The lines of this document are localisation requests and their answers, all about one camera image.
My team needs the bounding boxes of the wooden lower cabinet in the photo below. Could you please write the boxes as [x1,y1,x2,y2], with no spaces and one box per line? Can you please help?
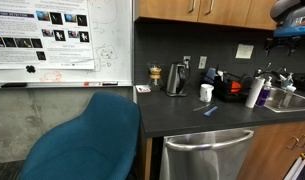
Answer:
[236,120,305,180]

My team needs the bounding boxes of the stainless steel dishwasher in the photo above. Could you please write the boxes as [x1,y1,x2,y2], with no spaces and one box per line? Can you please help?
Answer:
[159,126,256,180]

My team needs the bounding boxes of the white mug with black print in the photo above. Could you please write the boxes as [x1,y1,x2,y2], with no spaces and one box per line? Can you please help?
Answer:
[198,83,215,103]

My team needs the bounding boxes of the orange plastic item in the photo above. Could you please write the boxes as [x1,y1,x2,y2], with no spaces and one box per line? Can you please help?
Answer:
[230,80,242,94]

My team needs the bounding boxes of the blue bottle in rack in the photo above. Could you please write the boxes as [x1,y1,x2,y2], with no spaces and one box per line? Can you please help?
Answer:
[205,67,218,84]

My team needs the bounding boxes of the white card with red print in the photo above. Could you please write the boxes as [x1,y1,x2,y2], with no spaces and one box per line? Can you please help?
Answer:
[135,84,152,94]

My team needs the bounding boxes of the white paper towel roll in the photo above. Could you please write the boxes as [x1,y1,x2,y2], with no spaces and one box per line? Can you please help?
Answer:
[244,76,266,109]

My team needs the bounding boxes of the stainless steel sink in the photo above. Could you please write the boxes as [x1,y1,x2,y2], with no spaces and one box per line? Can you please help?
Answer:
[263,85,305,113]

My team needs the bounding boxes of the red whiteboard marker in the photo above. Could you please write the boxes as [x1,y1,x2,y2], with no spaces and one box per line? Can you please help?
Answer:
[83,81,102,87]

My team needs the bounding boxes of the wooden upper cabinets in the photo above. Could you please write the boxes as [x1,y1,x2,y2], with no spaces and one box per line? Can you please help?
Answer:
[134,0,278,31]

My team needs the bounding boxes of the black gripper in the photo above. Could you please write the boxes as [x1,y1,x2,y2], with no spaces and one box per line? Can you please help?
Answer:
[264,35,303,57]

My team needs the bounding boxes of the clear plastic utensil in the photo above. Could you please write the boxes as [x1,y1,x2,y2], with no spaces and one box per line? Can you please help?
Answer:
[192,103,212,112]

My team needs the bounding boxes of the metal cabinet handle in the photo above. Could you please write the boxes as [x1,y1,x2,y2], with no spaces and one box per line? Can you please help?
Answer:
[188,0,197,14]
[297,134,305,149]
[286,135,300,151]
[205,0,215,15]

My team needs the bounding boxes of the white power outlet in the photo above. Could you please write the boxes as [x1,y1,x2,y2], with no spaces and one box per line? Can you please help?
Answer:
[183,55,192,69]

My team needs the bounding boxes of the blue shell chair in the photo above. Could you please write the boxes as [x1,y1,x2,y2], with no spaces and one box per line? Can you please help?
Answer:
[18,92,141,180]

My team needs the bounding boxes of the white paper note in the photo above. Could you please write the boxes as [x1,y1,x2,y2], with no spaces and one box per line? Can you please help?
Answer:
[235,43,255,60]

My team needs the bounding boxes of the chrome faucet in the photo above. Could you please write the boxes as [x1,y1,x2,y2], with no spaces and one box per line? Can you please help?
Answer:
[277,72,297,110]

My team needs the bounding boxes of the white light switch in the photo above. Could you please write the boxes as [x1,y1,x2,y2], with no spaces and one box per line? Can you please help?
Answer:
[197,55,208,70]

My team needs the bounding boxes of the black whiteboard eraser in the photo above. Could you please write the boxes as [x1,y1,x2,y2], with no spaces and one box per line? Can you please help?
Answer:
[0,82,28,89]

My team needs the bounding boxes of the blue plastic utensil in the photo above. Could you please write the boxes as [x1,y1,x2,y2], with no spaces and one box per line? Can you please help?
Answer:
[203,105,219,117]

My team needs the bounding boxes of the black whiteboard marker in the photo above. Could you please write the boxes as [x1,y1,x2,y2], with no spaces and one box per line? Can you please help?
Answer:
[101,80,120,86]

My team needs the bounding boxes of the black dish rack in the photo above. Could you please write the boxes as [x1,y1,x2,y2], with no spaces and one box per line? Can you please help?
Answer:
[201,71,256,103]

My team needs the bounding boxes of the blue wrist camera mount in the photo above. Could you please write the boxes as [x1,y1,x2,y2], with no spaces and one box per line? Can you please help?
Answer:
[273,24,305,38]

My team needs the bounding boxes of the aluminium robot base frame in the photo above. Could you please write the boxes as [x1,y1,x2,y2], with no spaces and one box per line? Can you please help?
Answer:
[283,151,305,180]

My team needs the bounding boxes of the research poster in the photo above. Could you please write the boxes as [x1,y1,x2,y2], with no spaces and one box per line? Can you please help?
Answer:
[0,0,95,70]

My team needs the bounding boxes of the small glass jar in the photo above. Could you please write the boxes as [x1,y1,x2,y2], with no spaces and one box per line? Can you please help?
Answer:
[147,62,165,92]

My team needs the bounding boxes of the whiteboard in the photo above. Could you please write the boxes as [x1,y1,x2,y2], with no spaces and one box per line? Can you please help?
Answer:
[0,0,134,88]

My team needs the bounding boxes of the steel electric kettle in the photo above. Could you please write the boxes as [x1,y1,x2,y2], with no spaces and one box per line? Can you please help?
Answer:
[164,62,190,98]

